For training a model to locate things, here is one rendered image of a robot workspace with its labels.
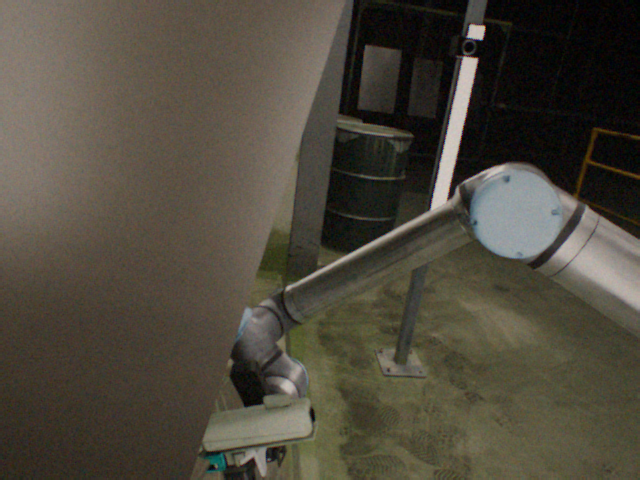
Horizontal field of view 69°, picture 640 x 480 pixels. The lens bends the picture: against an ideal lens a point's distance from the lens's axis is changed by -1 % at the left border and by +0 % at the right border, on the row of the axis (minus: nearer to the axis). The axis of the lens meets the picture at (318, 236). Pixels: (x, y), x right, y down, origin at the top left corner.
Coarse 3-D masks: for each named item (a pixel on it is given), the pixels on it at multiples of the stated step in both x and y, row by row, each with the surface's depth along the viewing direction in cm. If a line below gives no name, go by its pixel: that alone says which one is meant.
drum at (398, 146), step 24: (336, 144) 321; (360, 144) 308; (384, 144) 307; (408, 144) 320; (336, 168) 323; (360, 168) 313; (384, 168) 313; (336, 192) 326; (360, 192) 318; (384, 192) 320; (336, 216) 330; (360, 216) 323; (384, 216) 328; (336, 240) 334; (360, 240) 329
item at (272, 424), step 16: (272, 400) 63; (288, 400) 63; (304, 400) 64; (224, 416) 64; (240, 416) 63; (256, 416) 62; (272, 416) 61; (288, 416) 61; (304, 416) 61; (208, 432) 63; (224, 432) 62; (240, 432) 62; (256, 432) 62; (272, 432) 61; (288, 432) 61; (304, 432) 61; (208, 448) 63; (224, 448) 63; (240, 448) 63; (256, 448) 62
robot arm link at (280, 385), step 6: (270, 378) 87; (276, 378) 87; (282, 378) 88; (270, 384) 84; (276, 384) 84; (282, 384) 85; (288, 384) 86; (276, 390) 84; (282, 390) 84; (288, 390) 84; (294, 390) 87; (294, 396) 85
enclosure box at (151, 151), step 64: (0, 0) 31; (64, 0) 32; (128, 0) 33; (192, 0) 33; (256, 0) 34; (320, 0) 35; (0, 64) 32; (64, 64) 33; (128, 64) 34; (192, 64) 35; (256, 64) 36; (320, 64) 37; (0, 128) 34; (64, 128) 35; (128, 128) 36; (192, 128) 36; (256, 128) 37; (0, 192) 35; (64, 192) 36; (128, 192) 37; (192, 192) 38; (256, 192) 39; (0, 256) 37; (64, 256) 38; (128, 256) 39; (192, 256) 40; (256, 256) 41; (0, 320) 39; (64, 320) 40; (128, 320) 41; (192, 320) 42; (0, 384) 41; (64, 384) 42; (128, 384) 43; (192, 384) 45; (0, 448) 43; (64, 448) 44; (128, 448) 46; (192, 448) 47
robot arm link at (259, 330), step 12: (252, 312) 99; (264, 312) 99; (240, 324) 92; (252, 324) 93; (264, 324) 96; (276, 324) 99; (240, 336) 91; (252, 336) 92; (264, 336) 94; (276, 336) 98; (240, 348) 91; (252, 348) 91; (264, 348) 92; (276, 348) 94; (240, 360) 92; (252, 360) 91; (264, 360) 91
